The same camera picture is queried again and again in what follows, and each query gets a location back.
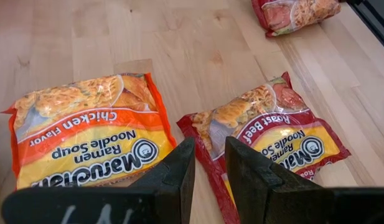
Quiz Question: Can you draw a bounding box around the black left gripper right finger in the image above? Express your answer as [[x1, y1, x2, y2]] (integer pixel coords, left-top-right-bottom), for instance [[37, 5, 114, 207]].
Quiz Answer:
[[224, 136, 384, 224]]

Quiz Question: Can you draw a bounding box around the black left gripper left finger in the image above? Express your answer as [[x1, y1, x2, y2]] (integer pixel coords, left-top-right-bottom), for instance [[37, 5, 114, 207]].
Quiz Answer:
[[1, 137, 197, 224]]

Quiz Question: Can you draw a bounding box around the red roast beef ramen packet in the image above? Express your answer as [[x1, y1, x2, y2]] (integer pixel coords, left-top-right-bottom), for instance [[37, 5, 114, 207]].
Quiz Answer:
[[176, 71, 352, 224], [251, 0, 342, 37]]

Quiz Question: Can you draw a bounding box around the orange chicken ramen packet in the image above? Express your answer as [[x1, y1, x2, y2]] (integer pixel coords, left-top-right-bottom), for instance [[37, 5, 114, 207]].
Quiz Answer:
[[1, 72, 177, 190]]

